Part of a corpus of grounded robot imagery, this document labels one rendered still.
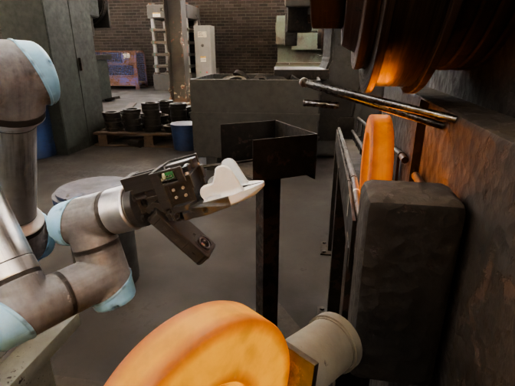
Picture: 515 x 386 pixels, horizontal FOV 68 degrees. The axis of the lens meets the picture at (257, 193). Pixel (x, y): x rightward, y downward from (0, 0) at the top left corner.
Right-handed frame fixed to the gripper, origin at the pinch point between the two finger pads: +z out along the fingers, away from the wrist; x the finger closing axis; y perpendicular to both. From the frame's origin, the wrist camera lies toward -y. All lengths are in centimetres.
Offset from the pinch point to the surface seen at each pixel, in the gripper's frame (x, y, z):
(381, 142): 6.2, 0.9, 18.8
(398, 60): 0.2, 12.1, 22.3
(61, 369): 27, -52, -88
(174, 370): -36.8, 2.6, 3.0
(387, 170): 4.0, -2.9, 18.6
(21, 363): 2, -27, -64
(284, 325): 59, -72, -24
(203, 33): 931, 132, -278
